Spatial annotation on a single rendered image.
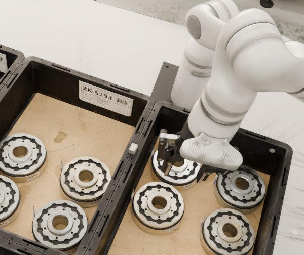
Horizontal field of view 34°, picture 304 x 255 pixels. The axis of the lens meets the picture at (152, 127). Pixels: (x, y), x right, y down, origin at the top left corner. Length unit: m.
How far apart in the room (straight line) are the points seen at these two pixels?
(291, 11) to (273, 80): 2.38
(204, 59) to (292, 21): 1.77
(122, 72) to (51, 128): 0.37
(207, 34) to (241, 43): 0.47
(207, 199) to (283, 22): 1.96
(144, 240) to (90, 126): 0.29
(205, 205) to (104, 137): 0.27
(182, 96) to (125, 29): 0.35
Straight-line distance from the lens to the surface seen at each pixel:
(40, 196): 1.01
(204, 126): 0.72
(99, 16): 1.57
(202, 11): 1.10
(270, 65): 0.60
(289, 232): 1.22
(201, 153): 0.70
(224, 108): 0.68
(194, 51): 1.19
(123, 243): 0.97
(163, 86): 1.36
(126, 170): 0.93
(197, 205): 1.03
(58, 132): 1.10
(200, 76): 1.22
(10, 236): 0.87
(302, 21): 2.95
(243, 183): 1.06
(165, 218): 0.97
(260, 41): 0.61
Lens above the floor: 1.71
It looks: 52 degrees down
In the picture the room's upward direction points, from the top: 12 degrees clockwise
